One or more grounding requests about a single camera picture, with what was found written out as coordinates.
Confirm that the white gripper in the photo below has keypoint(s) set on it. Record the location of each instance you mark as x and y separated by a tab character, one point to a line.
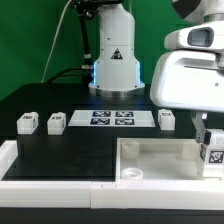
189	80

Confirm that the white square tabletop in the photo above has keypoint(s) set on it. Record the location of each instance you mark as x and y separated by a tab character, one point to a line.
157	159

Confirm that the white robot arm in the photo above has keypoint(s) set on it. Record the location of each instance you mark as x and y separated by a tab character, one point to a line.
117	71

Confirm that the white marker sheet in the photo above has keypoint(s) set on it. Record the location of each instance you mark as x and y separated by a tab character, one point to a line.
112	118

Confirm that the white U-shaped fence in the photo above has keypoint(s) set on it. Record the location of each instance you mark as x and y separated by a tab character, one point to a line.
204	194

